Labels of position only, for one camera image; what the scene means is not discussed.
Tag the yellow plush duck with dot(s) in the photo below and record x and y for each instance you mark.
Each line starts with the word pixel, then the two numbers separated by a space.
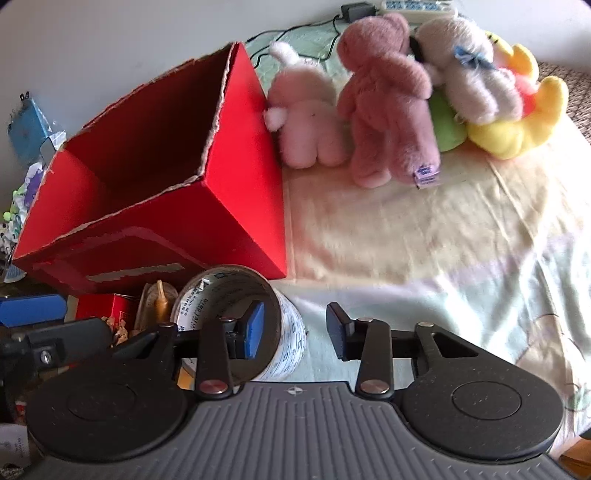
pixel 517 136

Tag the red cardboard box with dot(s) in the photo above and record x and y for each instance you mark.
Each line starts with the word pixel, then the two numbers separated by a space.
pixel 231 207

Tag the black power adapter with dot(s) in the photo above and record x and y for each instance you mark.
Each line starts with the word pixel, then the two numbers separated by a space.
pixel 358 11

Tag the green plush toy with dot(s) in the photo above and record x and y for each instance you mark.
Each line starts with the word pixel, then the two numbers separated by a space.
pixel 445 129

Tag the pile of colourful packets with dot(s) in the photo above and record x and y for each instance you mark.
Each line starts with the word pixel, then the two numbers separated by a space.
pixel 21 207

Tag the mauve plush teddy bear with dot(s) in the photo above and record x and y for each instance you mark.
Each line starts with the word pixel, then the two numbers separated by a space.
pixel 388 106

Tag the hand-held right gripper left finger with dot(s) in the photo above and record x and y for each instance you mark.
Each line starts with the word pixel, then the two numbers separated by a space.
pixel 256 330

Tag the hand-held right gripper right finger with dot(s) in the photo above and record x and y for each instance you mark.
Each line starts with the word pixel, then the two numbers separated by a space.
pixel 337 332

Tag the white plush bear blue bow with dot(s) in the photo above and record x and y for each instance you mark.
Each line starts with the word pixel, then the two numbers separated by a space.
pixel 466 78

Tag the brown patterned fabric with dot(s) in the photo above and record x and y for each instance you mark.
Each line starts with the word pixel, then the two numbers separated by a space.
pixel 577 97

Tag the pink plush rabbit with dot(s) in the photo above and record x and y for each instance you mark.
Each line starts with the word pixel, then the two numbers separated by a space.
pixel 304 115

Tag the pastel patterned bedsheet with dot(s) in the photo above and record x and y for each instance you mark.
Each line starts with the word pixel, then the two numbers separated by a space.
pixel 415 240

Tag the white power strip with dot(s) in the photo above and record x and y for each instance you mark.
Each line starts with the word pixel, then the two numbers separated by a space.
pixel 411 5

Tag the printed packing tape roll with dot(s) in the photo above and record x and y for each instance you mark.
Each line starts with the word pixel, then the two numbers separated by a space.
pixel 288 332

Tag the small red box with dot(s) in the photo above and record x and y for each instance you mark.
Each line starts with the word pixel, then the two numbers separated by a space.
pixel 104 307

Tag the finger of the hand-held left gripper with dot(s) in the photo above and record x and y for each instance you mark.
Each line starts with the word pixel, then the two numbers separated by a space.
pixel 32 310
pixel 74 339

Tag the blue packet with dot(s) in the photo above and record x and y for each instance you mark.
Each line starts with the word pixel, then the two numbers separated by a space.
pixel 27 124

